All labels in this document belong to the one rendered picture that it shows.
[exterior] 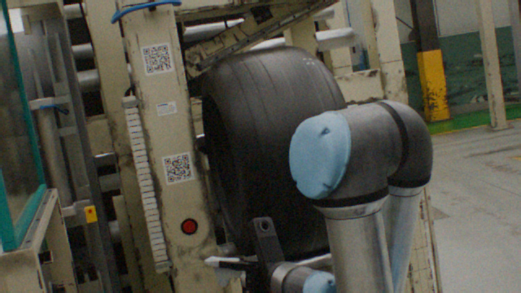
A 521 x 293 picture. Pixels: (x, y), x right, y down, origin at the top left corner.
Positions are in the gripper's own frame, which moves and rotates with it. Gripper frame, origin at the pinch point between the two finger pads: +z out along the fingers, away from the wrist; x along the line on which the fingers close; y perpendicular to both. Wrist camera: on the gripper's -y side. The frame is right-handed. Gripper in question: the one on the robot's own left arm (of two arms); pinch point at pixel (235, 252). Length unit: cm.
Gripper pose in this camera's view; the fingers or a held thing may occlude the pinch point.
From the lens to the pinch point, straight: 138.3
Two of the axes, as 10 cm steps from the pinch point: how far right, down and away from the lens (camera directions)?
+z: -5.0, -0.3, 8.6
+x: 8.6, -0.8, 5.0
